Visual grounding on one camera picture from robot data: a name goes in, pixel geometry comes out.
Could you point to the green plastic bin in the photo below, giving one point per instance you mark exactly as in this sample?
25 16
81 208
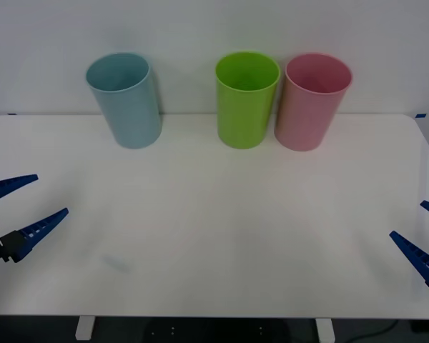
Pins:
245 110

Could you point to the pink plastic bin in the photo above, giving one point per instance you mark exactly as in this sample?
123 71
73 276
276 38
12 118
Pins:
307 118

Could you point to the white table leg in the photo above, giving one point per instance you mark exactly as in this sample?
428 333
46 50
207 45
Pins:
324 328
84 328

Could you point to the pale blue plastic bin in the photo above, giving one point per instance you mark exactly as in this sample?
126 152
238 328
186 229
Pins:
132 107

